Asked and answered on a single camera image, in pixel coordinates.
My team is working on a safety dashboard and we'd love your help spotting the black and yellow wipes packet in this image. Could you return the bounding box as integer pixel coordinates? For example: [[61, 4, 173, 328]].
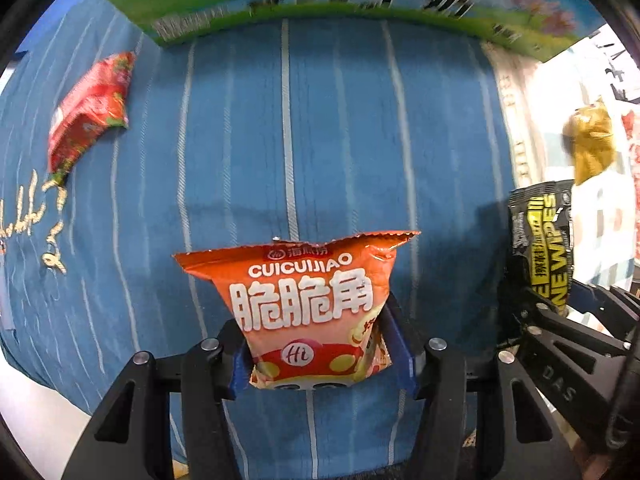
[[508, 179, 575, 317]]

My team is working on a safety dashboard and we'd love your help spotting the yellow snack bag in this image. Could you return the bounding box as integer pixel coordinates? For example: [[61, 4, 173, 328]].
[[562, 101, 617, 187]]

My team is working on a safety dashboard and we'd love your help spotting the blue striped blanket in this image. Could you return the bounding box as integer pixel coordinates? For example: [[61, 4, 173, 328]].
[[0, 0, 522, 480]]

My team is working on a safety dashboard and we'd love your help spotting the orange snack bag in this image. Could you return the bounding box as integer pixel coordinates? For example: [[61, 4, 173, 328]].
[[173, 230, 421, 391]]

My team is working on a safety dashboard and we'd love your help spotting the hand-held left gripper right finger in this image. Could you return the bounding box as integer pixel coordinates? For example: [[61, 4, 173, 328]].
[[379, 292, 584, 480]]

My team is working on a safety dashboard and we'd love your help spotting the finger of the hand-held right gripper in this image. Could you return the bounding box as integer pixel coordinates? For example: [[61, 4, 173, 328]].
[[518, 287, 635, 361], [568, 280, 640, 336]]

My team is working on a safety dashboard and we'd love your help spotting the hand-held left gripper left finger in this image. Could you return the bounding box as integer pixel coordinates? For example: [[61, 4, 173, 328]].
[[61, 318, 254, 480]]

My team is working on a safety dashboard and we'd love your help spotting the red snack bag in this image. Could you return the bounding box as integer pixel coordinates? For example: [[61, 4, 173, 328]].
[[47, 51, 137, 187]]

